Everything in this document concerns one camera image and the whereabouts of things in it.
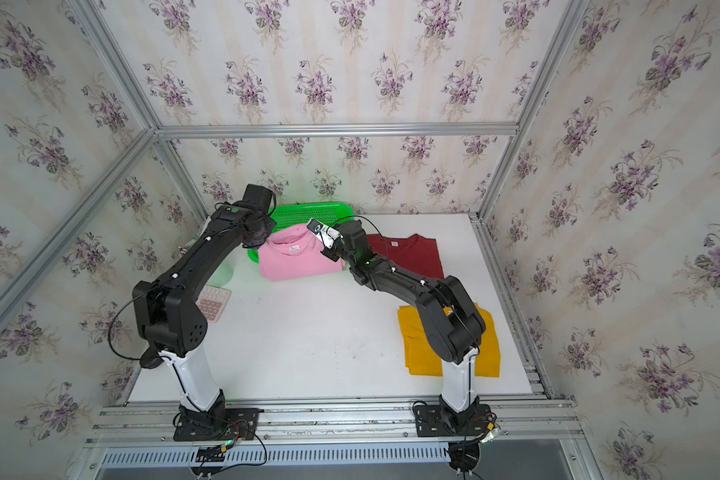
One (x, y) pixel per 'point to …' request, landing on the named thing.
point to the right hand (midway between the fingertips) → (327, 227)
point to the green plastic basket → (303, 213)
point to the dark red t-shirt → (418, 254)
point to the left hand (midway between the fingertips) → (273, 231)
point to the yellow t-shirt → (421, 356)
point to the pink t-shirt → (294, 251)
